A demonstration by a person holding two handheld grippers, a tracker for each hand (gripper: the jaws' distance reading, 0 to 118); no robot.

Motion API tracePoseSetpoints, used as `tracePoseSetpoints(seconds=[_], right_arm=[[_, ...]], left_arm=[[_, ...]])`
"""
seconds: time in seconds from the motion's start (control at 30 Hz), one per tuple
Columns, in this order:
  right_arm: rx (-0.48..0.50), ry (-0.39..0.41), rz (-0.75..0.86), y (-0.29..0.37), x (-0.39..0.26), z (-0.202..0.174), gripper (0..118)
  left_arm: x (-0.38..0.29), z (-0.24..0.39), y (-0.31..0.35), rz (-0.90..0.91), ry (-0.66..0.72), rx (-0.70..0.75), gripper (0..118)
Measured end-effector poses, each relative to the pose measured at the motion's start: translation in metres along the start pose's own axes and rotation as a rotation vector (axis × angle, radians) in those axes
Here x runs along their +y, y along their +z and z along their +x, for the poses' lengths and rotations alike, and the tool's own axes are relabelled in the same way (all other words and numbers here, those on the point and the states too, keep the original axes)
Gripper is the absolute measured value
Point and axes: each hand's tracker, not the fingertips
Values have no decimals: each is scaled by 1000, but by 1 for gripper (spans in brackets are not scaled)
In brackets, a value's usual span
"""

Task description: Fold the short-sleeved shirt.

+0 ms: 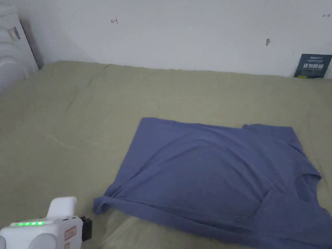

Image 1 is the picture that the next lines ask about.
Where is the white padded headboard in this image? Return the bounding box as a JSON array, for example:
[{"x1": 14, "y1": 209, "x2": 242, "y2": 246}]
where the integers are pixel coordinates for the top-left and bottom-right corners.
[{"x1": 0, "y1": 5, "x2": 40, "y2": 92}]

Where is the bed with pale green sheet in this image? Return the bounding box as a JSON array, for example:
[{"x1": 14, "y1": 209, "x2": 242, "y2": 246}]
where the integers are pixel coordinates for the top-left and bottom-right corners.
[{"x1": 0, "y1": 61, "x2": 332, "y2": 249}]

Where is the dark card with print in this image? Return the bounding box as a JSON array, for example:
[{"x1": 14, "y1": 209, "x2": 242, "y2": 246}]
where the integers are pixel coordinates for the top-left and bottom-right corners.
[{"x1": 294, "y1": 53, "x2": 332, "y2": 78}]

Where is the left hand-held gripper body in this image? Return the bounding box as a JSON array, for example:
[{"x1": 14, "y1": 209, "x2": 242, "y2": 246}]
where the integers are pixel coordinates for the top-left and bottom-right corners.
[{"x1": 0, "y1": 196, "x2": 93, "y2": 249}]

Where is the blue shirt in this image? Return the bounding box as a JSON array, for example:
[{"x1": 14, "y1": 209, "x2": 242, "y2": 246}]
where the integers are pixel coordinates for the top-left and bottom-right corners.
[{"x1": 93, "y1": 117, "x2": 332, "y2": 249}]

